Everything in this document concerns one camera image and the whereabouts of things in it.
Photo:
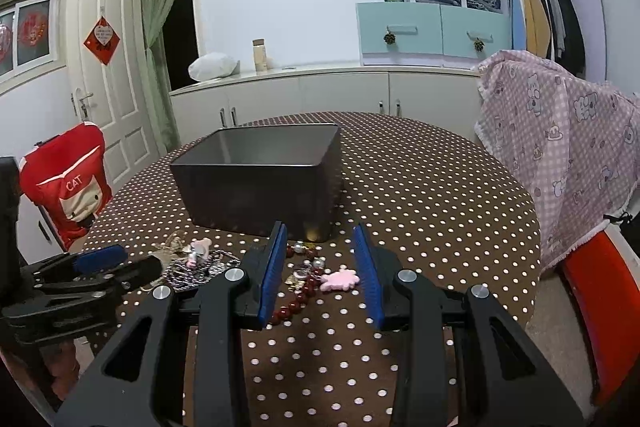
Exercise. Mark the white framed window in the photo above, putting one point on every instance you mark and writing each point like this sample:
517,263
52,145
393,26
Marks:
57,32

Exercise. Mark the teal drawer box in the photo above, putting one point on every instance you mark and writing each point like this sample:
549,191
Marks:
400,17
475,24

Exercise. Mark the small pink charm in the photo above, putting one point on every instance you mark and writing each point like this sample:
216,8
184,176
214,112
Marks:
201,248

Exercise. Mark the white low cabinet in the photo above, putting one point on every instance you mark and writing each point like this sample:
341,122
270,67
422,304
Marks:
310,92

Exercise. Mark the round polka-dot table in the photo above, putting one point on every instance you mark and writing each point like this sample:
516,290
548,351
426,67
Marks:
425,207

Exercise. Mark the white plastic bag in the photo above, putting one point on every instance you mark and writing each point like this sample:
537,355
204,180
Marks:
212,67

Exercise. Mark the brown tassel charm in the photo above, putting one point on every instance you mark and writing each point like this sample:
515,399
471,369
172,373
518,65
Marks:
172,243

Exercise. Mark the white door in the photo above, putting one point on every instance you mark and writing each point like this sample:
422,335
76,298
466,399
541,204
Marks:
117,107

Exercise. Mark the grey metal box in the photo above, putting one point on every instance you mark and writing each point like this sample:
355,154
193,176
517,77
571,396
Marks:
250,197

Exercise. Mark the pink hand-shaped charm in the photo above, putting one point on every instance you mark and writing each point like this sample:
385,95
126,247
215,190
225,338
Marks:
340,281

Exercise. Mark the red diamond door decoration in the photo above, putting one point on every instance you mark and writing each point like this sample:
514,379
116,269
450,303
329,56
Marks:
102,41

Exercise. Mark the row of hanging clothes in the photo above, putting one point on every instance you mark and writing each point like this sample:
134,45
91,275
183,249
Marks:
535,7

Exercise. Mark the pink printed blanket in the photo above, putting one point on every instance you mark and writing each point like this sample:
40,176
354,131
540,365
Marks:
550,132

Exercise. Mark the red paper window cutout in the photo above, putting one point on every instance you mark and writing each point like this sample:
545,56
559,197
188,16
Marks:
5,43
34,29

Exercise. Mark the green curtain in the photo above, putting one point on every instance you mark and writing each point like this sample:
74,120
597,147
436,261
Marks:
155,32

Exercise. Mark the pinecone ornament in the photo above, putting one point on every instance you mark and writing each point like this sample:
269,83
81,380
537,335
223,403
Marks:
480,44
389,39

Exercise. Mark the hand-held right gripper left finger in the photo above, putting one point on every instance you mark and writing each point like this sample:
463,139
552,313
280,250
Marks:
272,277

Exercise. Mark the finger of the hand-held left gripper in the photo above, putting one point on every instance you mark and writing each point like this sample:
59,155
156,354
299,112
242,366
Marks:
142,269
100,257

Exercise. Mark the red cat bag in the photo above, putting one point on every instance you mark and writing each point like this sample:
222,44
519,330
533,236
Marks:
60,167

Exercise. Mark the black bag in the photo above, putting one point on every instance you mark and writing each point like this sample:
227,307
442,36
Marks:
620,218

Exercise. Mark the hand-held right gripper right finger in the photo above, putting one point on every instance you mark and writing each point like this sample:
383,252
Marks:
367,277

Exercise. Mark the beige jar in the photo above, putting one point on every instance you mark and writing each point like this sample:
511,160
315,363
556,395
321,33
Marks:
260,56

